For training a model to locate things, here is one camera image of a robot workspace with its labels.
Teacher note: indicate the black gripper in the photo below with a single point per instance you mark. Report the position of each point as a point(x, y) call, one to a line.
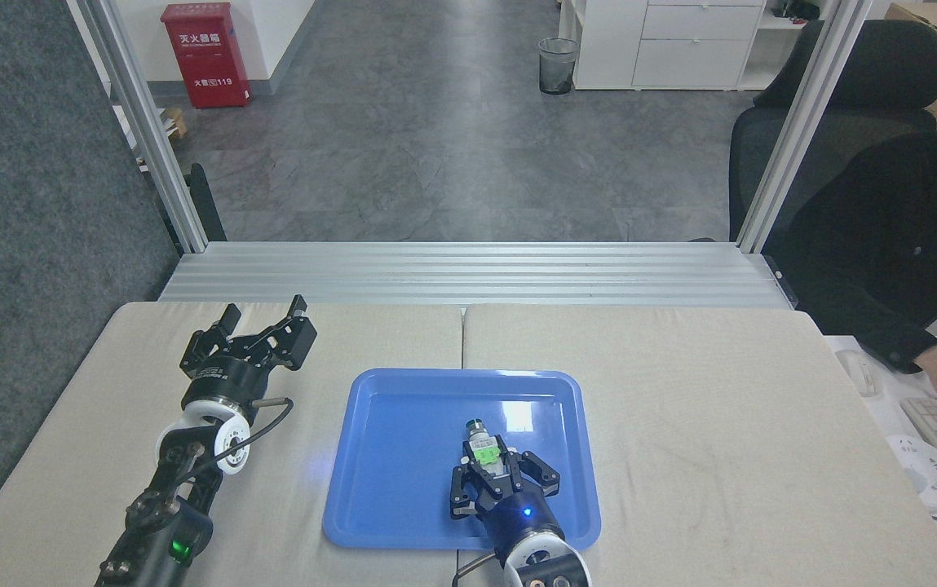
point(227, 379)
point(521, 515)

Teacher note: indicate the switch part with green tab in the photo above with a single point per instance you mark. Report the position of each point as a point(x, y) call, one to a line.
point(486, 452)

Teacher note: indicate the blue plastic tray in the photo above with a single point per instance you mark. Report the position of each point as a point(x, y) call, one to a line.
point(403, 465)

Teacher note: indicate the beige table mat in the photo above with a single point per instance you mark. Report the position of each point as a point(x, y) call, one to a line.
point(721, 424)
point(52, 456)

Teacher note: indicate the grey partition panel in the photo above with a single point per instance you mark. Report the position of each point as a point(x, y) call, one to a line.
point(28, 204)

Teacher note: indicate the red fire extinguisher box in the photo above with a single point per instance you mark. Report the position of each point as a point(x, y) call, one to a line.
point(207, 57)

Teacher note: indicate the white computer mouse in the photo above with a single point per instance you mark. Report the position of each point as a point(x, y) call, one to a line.
point(858, 373)

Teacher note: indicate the black mesh waste bin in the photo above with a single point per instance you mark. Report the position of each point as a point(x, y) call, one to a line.
point(558, 67)

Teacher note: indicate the white power strip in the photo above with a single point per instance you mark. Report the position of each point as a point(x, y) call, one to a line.
point(925, 471)

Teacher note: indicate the person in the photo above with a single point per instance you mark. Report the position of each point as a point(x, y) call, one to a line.
point(892, 236)

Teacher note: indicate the white drawer cabinet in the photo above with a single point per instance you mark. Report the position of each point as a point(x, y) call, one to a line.
point(664, 45)

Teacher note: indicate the black office chair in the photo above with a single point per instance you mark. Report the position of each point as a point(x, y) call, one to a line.
point(884, 73)

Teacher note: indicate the black chair behind post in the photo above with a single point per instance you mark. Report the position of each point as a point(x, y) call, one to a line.
point(209, 208)

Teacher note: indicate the aluminium rail platform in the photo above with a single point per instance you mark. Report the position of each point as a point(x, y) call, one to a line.
point(468, 273)

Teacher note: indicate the aluminium frame post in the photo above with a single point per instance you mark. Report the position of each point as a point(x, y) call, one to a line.
point(802, 122)
point(142, 122)

